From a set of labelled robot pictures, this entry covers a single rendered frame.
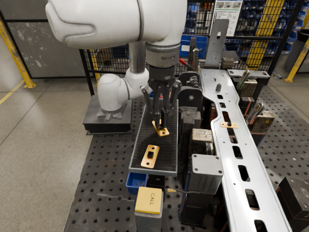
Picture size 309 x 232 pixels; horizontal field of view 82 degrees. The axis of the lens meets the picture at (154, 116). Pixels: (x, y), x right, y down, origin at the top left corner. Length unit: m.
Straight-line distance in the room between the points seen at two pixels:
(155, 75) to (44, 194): 1.75
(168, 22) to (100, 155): 0.94
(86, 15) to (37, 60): 3.21
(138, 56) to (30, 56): 2.68
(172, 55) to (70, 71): 3.07
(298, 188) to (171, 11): 0.69
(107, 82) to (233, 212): 0.91
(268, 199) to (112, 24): 0.70
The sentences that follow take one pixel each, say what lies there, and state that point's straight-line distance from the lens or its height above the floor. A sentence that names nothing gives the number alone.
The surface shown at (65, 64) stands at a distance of 3.42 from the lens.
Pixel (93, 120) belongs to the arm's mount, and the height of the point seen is 0.81.
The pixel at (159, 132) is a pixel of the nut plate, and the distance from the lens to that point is 0.63.
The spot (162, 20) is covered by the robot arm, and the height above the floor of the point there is 1.52.
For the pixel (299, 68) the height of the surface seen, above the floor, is 0.25.
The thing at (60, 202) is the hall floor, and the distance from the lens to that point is 1.96.
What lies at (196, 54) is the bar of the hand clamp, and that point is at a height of 1.19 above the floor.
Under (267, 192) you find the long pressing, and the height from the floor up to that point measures 1.00.
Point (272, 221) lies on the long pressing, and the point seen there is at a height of 1.00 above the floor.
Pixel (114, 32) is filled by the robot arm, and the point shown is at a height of 1.51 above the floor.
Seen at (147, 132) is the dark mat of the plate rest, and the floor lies 1.16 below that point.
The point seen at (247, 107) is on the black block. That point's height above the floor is 0.95.
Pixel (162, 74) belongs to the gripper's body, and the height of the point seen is 1.39.
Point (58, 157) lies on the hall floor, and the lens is 2.29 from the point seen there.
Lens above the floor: 1.60
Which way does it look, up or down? 39 degrees down
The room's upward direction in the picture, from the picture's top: straight up
